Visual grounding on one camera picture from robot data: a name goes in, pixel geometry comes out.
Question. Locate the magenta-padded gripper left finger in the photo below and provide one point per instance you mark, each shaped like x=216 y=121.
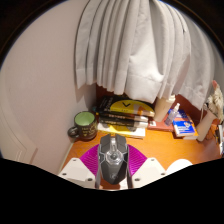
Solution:
x=88 y=161

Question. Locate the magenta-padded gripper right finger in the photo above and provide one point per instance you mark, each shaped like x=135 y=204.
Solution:
x=136 y=161

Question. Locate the grey black computer mouse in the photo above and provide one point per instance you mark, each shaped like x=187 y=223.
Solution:
x=112 y=160

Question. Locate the white and yellow book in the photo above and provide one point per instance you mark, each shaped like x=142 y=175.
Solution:
x=123 y=131

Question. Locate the dark mug green inside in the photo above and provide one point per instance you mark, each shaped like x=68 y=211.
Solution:
x=85 y=126

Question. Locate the red-brown book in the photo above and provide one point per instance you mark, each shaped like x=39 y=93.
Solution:
x=158 y=126

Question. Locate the yellow and black book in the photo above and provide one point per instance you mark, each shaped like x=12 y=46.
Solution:
x=130 y=106

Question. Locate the clear spray bottle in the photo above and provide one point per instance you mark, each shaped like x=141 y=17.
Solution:
x=171 y=116

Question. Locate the blue book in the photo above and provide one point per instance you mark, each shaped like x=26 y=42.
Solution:
x=185 y=128

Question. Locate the beige cylindrical container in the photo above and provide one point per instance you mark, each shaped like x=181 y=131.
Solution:
x=161 y=108

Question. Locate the orange book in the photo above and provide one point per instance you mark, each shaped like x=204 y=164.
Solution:
x=191 y=136

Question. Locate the white ceramic jug vase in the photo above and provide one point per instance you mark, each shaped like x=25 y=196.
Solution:
x=205 y=126

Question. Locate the white pleated curtain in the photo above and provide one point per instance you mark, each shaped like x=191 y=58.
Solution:
x=133 y=43

